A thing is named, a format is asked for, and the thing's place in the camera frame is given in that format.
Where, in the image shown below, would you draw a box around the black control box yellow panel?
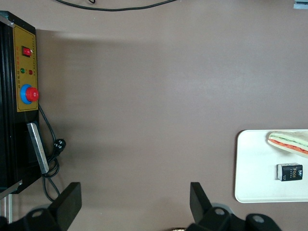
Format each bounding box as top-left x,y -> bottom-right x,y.
0,11 -> 43,194

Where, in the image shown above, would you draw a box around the wrapped triangle sandwich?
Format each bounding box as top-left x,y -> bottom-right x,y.
266,129 -> 308,159

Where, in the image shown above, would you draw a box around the silver metal handle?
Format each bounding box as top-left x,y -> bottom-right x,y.
26,122 -> 50,174

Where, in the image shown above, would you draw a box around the aluminium profile post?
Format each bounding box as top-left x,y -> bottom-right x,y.
0,181 -> 24,224

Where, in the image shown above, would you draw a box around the black power cable with plug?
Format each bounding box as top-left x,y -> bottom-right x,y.
38,104 -> 67,203

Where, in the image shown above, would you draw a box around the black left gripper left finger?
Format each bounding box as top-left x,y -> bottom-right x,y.
0,182 -> 82,231

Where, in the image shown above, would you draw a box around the red emergency stop button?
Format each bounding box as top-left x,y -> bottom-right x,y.
20,84 -> 39,105

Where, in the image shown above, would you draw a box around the black tissue pack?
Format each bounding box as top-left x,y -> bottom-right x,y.
276,163 -> 304,181

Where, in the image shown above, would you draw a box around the thin black cable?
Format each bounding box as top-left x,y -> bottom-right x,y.
55,0 -> 178,12

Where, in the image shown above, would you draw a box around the white plastic tray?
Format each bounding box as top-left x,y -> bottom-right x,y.
234,129 -> 308,204

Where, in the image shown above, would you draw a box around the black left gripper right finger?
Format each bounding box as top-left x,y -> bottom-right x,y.
186,182 -> 282,231

